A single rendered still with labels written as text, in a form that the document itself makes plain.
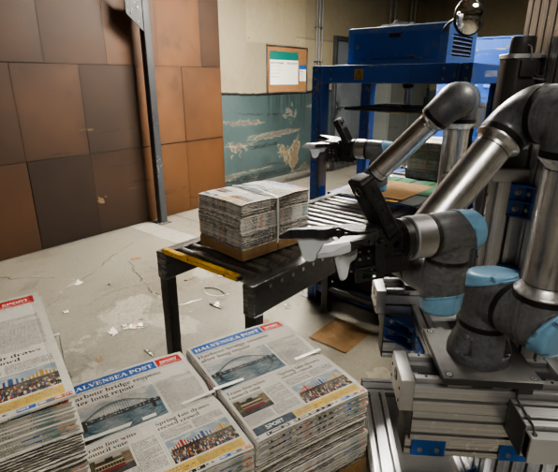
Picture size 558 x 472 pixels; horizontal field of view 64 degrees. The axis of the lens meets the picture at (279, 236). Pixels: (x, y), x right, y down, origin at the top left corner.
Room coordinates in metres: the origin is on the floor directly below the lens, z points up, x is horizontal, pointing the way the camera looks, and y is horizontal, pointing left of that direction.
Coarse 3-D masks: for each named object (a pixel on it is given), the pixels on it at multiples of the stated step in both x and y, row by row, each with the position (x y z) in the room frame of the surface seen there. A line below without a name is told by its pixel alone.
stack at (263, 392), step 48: (240, 336) 1.03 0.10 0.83; (288, 336) 1.03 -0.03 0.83; (96, 384) 0.83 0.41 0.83; (144, 384) 0.83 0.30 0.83; (192, 384) 0.83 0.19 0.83; (240, 384) 0.83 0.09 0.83; (288, 384) 0.83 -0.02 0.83; (336, 384) 0.83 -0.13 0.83; (96, 432) 0.69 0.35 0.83; (144, 432) 0.69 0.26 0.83; (192, 432) 0.69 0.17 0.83; (240, 432) 0.69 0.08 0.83; (288, 432) 0.70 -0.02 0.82; (336, 432) 0.76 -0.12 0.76
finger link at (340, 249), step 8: (344, 240) 0.61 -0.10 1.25; (352, 240) 0.61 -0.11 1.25; (320, 248) 0.58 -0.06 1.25; (328, 248) 0.58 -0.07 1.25; (336, 248) 0.58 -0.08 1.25; (344, 248) 0.59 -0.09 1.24; (320, 256) 0.57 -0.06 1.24; (328, 256) 0.58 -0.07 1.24; (336, 256) 0.59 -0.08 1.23; (344, 256) 0.60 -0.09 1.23; (352, 256) 0.62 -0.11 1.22; (336, 264) 0.59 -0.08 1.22; (344, 264) 0.60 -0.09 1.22; (344, 272) 0.60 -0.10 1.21
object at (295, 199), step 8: (240, 184) 1.94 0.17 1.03; (248, 184) 1.94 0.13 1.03; (256, 184) 1.94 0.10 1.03; (264, 184) 1.93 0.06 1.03; (272, 184) 1.93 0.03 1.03; (280, 184) 1.93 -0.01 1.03; (288, 184) 1.93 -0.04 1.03; (272, 192) 1.80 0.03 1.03; (280, 192) 1.80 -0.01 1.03; (288, 192) 1.79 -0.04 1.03; (296, 192) 1.80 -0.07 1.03; (304, 192) 1.83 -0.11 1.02; (288, 200) 1.77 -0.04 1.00; (296, 200) 1.80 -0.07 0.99; (304, 200) 1.84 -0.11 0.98; (288, 208) 1.77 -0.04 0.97; (296, 208) 1.80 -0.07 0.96; (304, 208) 1.83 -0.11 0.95; (288, 216) 1.77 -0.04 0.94; (296, 216) 1.80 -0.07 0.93; (304, 216) 1.83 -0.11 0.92; (288, 224) 1.76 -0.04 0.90; (296, 224) 1.79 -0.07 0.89; (304, 224) 1.83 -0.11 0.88
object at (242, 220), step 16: (208, 192) 1.80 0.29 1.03; (224, 192) 1.80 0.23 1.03; (240, 192) 1.80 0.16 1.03; (208, 208) 1.74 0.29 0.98; (224, 208) 1.68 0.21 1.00; (240, 208) 1.60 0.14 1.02; (256, 208) 1.65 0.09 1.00; (208, 224) 1.75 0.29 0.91; (224, 224) 1.67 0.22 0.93; (240, 224) 1.60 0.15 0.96; (256, 224) 1.64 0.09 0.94; (224, 240) 1.66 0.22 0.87; (240, 240) 1.60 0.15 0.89; (256, 240) 1.64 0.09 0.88
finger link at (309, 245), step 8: (288, 232) 0.71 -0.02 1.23; (296, 232) 0.71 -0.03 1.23; (304, 232) 0.70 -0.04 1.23; (312, 232) 0.70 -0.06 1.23; (320, 232) 0.70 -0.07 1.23; (328, 232) 0.70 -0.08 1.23; (304, 240) 0.71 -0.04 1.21; (312, 240) 0.71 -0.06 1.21; (320, 240) 0.71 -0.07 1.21; (328, 240) 0.70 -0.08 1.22; (304, 248) 0.71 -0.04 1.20; (312, 248) 0.71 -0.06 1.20; (304, 256) 0.71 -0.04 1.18; (312, 256) 0.71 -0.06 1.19
